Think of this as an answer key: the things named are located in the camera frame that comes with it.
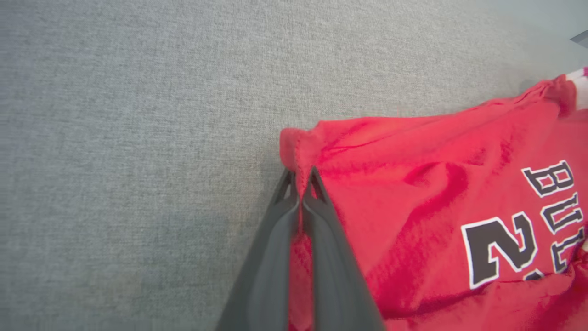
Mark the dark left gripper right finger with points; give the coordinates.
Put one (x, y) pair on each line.
(337, 285)

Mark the red shorts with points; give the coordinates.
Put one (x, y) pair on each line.
(413, 184)

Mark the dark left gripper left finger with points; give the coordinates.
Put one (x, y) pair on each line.
(266, 276)

